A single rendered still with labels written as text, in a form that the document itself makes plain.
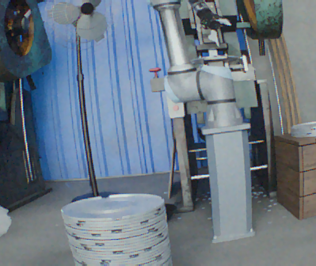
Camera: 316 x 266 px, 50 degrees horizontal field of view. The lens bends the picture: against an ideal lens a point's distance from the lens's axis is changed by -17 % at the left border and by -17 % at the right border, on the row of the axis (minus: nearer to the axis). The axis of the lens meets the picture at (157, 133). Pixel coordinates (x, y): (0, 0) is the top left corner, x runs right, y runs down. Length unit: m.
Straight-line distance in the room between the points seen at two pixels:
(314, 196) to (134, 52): 2.38
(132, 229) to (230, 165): 0.61
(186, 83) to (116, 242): 0.76
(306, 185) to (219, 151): 0.44
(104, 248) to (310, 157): 0.95
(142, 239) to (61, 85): 2.85
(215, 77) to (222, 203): 0.46
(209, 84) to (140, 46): 2.10
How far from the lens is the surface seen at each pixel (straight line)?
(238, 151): 1.43
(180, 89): 1.49
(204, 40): 2.21
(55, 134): 3.69
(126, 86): 3.49
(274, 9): 2.12
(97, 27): 2.58
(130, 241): 0.94
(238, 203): 1.47
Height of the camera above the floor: 0.53
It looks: 3 degrees down
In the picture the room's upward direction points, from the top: 7 degrees counter-clockwise
